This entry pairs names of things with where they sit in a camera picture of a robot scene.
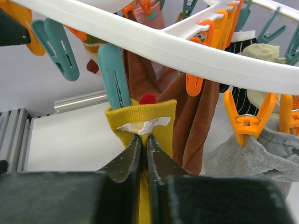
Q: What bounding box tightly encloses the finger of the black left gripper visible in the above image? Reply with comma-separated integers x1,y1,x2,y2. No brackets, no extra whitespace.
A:
0,9,31,47

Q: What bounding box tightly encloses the brown hanging sock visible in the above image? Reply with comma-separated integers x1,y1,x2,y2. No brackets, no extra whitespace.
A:
122,50,219,175

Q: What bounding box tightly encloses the white round sock hanger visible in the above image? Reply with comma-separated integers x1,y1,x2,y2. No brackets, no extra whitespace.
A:
18,0,299,95

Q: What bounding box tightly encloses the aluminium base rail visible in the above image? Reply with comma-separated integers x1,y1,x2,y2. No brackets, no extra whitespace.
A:
0,91,108,174

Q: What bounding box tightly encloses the black striped hanging sock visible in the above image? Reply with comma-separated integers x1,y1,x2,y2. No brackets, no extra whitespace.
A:
225,30,259,115

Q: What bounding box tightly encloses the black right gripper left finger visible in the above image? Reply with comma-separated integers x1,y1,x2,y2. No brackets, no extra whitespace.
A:
0,136,142,224

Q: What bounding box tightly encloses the pink hanging sock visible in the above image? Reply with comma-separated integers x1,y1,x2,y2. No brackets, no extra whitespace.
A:
134,0,178,85

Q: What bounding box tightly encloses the grey sock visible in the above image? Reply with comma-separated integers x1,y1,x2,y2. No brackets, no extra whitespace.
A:
204,119,299,198

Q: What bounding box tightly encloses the mustard yellow sock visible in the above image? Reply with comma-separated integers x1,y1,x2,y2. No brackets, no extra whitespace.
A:
105,99,177,224

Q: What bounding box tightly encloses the orange clothes peg large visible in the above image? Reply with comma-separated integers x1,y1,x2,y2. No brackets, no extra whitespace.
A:
186,73,204,97

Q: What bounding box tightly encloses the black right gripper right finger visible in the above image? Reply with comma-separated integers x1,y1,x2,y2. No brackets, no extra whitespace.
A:
146,135,294,224

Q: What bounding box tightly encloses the cream hanging sock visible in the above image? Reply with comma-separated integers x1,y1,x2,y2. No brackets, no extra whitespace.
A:
242,43,286,117

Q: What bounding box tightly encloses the teal clothes peg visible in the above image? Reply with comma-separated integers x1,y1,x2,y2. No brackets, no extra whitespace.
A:
31,18,79,81
98,43,131,110

